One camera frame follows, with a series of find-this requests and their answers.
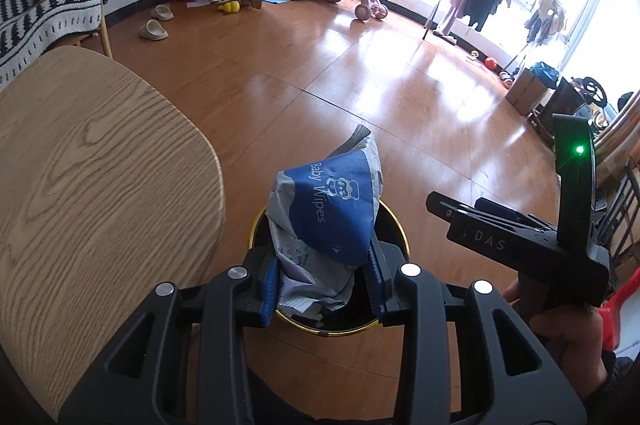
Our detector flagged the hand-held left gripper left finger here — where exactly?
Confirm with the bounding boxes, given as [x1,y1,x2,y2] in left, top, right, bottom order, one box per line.
[57,250,281,425]

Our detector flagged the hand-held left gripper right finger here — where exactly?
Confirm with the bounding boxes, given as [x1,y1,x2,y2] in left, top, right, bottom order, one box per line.
[367,235,587,425]

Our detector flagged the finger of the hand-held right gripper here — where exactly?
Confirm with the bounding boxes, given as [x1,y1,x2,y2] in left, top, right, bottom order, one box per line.
[426,192,501,229]
[475,198,556,232]

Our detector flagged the black trash bin gold rim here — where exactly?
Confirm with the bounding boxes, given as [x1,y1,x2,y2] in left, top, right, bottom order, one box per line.
[247,200,411,337]

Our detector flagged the blue baby wipes packet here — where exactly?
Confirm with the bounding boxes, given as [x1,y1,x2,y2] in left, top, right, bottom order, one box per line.
[264,125,383,318]

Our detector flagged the person's right forearm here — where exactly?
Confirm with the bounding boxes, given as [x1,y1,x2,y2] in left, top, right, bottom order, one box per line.
[580,352,640,425]

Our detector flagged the person's right hand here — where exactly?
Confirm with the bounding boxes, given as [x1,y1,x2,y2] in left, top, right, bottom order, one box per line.
[502,277,608,401]

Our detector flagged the black metal chair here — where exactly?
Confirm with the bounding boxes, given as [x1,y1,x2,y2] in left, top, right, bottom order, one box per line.
[592,162,640,266]

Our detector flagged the red plastic stool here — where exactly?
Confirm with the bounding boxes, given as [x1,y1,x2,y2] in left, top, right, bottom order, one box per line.
[597,272,640,351]

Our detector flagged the cardboard box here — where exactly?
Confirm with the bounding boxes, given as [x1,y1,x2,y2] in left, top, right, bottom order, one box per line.
[505,68,556,116]

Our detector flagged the blue bag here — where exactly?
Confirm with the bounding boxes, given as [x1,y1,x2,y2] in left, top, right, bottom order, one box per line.
[530,61,561,88]

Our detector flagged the metal clothes drying rack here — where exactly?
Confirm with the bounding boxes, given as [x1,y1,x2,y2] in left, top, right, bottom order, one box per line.
[422,0,601,73]

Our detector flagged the small pale hanging garments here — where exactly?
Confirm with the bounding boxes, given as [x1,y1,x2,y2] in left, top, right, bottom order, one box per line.
[525,0,568,43]

